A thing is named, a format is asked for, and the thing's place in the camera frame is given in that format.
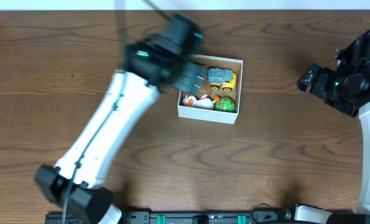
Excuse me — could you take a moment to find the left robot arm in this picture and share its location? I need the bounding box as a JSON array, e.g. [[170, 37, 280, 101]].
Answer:
[[35, 14, 205, 223]]

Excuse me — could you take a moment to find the left black cable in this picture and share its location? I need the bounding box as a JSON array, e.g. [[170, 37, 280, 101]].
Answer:
[[60, 0, 173, 224]]

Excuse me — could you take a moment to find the white cardboard box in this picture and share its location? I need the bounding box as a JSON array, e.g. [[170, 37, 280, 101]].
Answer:
[[177, 54, 244, 124]]

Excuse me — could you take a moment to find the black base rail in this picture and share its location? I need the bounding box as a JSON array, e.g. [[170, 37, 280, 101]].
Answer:
[[44, 203, 356, 224]]

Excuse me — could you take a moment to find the brown plush toy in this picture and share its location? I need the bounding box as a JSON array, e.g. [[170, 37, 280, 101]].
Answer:
[[200, 64, 212, 95]]

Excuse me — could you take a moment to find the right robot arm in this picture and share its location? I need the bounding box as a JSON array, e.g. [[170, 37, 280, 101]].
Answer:
[[291, 31, 370, 223]]

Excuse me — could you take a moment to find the grey yellow toy truck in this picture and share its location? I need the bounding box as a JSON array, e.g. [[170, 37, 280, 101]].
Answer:
[[207, 67, 237, 92]]

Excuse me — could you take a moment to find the white pink toy animal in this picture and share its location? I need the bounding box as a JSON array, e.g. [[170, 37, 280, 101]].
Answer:
[[182, 94, 221, 110]]

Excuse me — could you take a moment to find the green ball with orange numbers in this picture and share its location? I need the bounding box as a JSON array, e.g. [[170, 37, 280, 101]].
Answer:
[[215, 97, 236, 113]]

